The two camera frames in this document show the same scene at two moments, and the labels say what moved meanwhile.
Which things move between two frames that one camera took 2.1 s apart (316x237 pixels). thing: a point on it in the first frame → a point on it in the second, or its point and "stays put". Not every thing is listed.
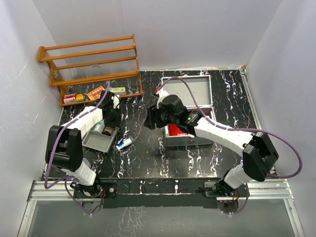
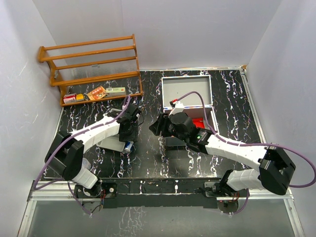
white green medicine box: (121, 91) stays put
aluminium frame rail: (60, 190) stays put
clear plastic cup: (86, 161) stays put
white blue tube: (121, 144) → (128, 146)
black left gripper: (117, 122) → (132, 138)
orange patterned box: (96, 93) stays put
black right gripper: (153, 117) → (161, 125)
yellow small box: (79, 97) stays put
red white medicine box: (70, 98) stays put
